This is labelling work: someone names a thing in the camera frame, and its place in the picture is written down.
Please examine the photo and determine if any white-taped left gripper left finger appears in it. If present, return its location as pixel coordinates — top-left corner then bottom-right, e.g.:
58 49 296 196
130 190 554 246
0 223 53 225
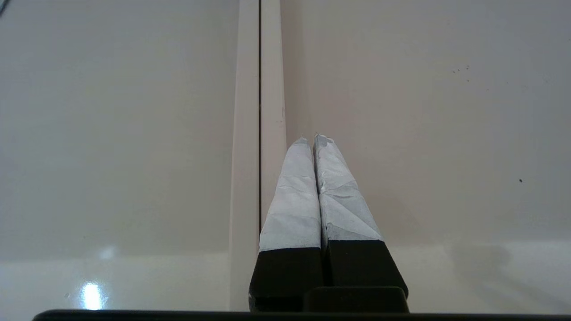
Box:
249 137 323 312

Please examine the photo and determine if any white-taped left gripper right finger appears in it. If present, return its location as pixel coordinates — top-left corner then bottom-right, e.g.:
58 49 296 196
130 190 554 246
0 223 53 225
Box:
313 135 409 300

